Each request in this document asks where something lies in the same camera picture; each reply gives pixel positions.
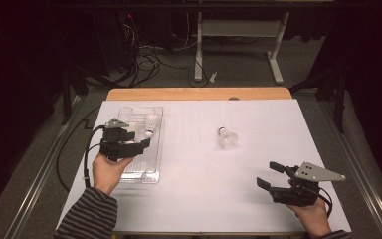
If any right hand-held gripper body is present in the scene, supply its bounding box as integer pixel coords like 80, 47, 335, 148
269, 161, 346, 207

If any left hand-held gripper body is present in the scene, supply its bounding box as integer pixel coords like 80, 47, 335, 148
98, 118, 137, 163

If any clear plastic box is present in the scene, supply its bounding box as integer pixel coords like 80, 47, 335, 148
116, 106, 164, 184

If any person's left hand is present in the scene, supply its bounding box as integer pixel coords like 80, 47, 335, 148
92, 153, 133, 195

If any person's right hand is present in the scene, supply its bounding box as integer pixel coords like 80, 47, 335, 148
287, 198, 332, 238

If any white table cover sheet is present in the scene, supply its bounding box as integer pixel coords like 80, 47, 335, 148
55, 99, 352, 233

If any black stand leg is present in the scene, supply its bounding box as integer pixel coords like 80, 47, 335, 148
61, 64, 91, 126
289, 68, 347, 133

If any dark computer tower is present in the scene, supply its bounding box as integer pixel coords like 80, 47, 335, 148
91, 9, 137, 73

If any white metal stand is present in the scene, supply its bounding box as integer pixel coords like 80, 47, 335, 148
193, 11, 291, 85

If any right hand-held gripper black cable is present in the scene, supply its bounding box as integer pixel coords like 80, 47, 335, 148
317, 187, 333, 218

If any hand-held gripper black cable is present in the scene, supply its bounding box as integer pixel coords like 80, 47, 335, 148
83, 124, 106, 189
317, 187, 333, 218

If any left hand-held gripper black cable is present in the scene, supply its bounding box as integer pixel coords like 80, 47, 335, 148
83, 124, 106, 189

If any long black floor cable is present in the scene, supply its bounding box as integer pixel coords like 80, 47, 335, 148
56, 105, 102, 193

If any metal floor rail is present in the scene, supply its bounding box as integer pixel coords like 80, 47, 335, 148
4, 94, 83, 239
317, 99, 382, 239

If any tangle of floor cables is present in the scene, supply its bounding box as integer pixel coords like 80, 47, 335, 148
122, 14, 210, 88

